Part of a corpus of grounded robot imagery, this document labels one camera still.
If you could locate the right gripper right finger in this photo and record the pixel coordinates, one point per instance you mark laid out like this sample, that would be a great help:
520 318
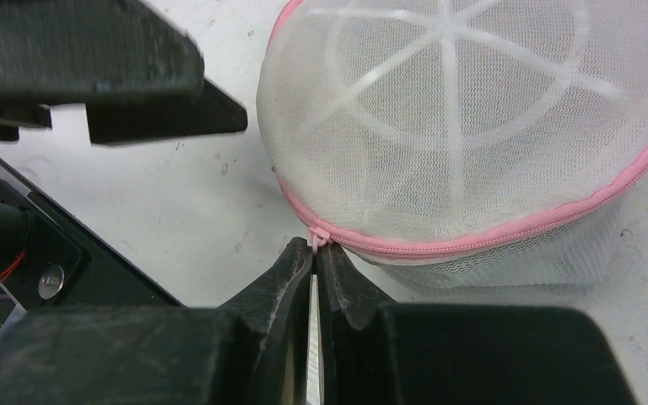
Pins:
375 350

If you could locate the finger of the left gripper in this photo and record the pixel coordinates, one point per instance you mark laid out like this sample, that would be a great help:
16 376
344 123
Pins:
211 112
62 52

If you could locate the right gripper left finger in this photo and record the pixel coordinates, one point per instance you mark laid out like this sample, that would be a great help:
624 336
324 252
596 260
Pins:
253 349

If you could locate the pink-trimmed mesh laundry bag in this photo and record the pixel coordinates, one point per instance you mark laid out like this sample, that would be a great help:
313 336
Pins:
460 144

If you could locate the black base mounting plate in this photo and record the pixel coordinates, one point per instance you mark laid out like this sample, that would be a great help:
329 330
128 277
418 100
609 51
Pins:
49 259

